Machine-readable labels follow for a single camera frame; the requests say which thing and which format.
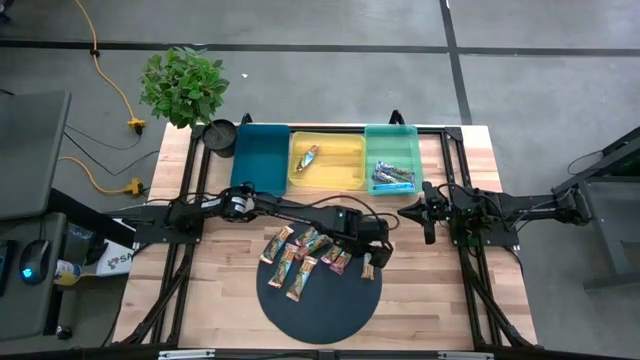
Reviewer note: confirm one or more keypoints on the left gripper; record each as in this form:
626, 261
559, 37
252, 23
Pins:
375, 231

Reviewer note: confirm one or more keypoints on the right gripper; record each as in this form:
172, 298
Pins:
434, 212

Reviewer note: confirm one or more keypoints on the blue-ended Chewy granola bar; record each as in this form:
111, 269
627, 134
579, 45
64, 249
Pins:
395, 187
385, 179
396, 173

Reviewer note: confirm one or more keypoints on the red-ended Chewy granola bar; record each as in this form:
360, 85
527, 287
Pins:
331, 253
306, 235
341, 262
315, 245

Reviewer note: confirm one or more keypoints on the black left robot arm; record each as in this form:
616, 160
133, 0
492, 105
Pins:
295, 212

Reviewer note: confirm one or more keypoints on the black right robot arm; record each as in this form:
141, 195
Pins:
530, 210

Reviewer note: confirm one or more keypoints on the light turquoise plastic bin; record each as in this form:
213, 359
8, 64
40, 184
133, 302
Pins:
395, 145

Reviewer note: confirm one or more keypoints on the dark round plate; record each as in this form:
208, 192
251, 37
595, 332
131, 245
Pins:
325, 320

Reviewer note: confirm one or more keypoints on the yellow translucent plastic bin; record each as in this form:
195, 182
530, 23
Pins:
340, 165

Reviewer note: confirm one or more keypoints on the dark teal plastic bin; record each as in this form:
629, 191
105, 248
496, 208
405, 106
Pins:
260, 155

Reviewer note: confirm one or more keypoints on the dark grey metal stand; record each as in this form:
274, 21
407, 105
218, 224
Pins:
610, 225

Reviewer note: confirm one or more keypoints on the potted green plant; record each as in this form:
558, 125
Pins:
182, 85

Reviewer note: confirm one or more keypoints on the white box with logo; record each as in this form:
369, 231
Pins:
117, 262

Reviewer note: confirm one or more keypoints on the yellow and white bottle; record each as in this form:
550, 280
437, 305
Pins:
67, 272

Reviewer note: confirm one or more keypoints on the black computer mouse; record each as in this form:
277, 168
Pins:
34, 260

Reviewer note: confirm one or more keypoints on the grey desk top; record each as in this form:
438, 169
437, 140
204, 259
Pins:
20, 310
30, 150

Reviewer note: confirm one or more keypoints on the black aluminium rig frame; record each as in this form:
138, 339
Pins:
452, 134

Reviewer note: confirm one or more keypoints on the silver aluminium bracket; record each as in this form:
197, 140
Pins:
187, 354
465, 355

